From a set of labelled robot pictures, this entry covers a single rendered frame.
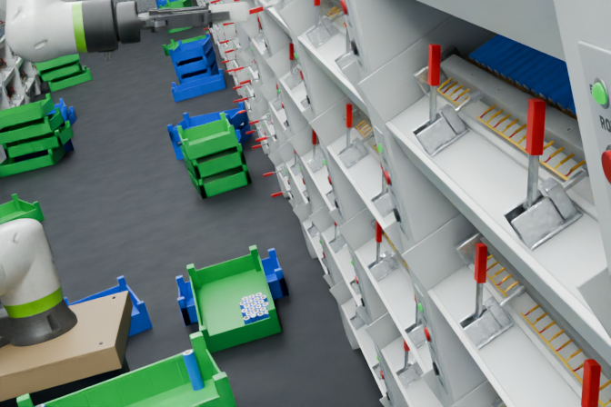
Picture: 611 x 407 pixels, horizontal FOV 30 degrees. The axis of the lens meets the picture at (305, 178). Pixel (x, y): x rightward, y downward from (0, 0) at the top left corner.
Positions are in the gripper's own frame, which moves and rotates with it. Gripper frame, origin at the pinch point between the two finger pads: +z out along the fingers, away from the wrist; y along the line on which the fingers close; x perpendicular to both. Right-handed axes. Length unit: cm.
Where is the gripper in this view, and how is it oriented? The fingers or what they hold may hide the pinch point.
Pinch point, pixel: (229, 13)
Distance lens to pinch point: 210.1
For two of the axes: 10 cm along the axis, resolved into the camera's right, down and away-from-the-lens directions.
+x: -0.8, -9.6, -2.6
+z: 9.9, -1.1, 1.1
